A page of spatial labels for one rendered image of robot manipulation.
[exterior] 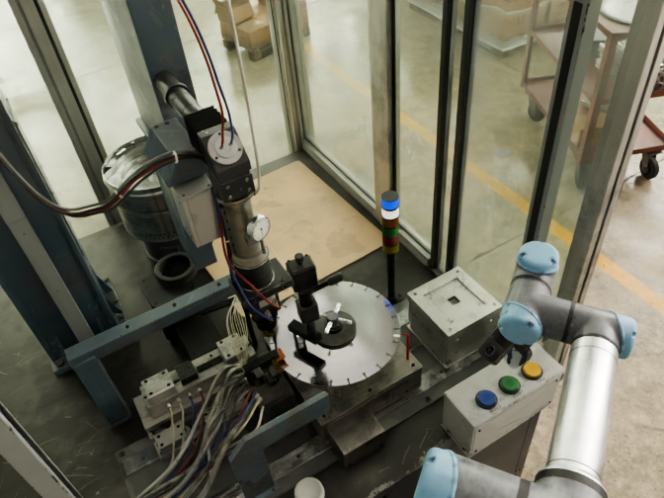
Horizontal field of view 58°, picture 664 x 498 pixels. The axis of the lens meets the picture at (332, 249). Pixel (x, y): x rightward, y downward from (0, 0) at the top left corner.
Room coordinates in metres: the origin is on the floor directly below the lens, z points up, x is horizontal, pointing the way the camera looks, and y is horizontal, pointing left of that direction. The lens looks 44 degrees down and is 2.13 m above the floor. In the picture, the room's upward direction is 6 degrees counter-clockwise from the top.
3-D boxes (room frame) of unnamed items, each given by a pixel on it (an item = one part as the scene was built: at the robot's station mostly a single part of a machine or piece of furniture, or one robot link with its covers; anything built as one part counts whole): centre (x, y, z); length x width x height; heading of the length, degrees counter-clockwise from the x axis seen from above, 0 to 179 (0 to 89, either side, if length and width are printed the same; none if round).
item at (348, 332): (0.94, 0.02, 0.96); 0.11 x 0.11 x 0.03
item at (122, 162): (1.55, 0.52, 0.93); 0.31 x 0.31 x 0.36
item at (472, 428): (0.77, -0.37, 0.82); 0.28 x 0.11 x 0.15; 116
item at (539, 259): (0.76, -0.38, 1.28); 0.09 x 0.08 x 0.11; 151
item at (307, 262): (0.89, 0.07, 1.17); 0.06 x 0.05 x 0.20; 107
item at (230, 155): (0.99, 0.23, 1.45); 0.35 x 0.07 x 0.28; 26
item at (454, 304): (1.04, -0.31, 0.82); 0.18 x 0.18 x 0.15; 26
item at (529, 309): (0.67, -0.35, 1.27); 0.11 x 0.11 x 0.08; 61
